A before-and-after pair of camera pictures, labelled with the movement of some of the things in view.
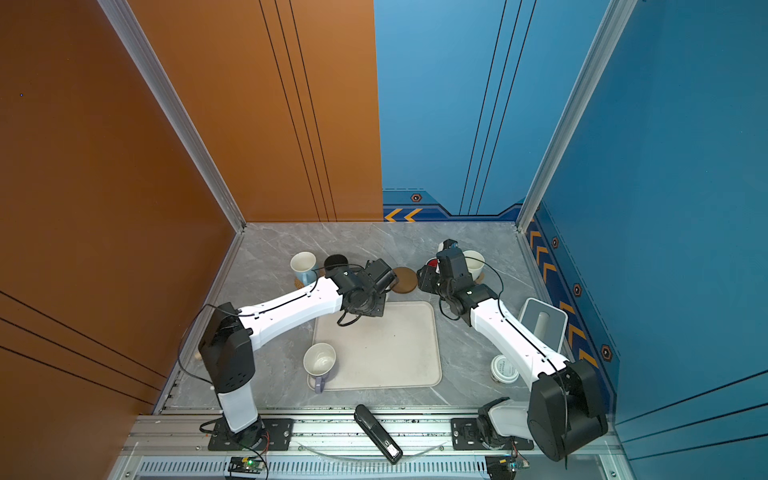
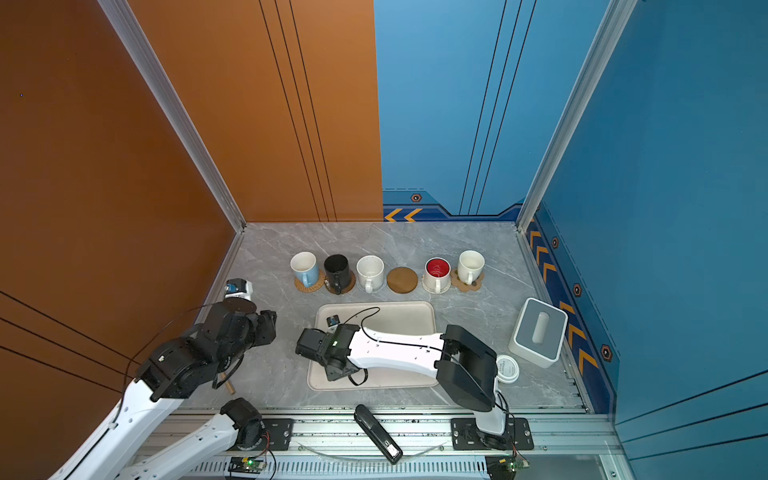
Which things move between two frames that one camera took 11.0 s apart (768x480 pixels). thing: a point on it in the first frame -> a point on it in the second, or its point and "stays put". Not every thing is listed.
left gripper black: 380,309 -> 268,324
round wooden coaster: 407,280 stays put
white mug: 474,266 stays put
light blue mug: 304,265 stays put
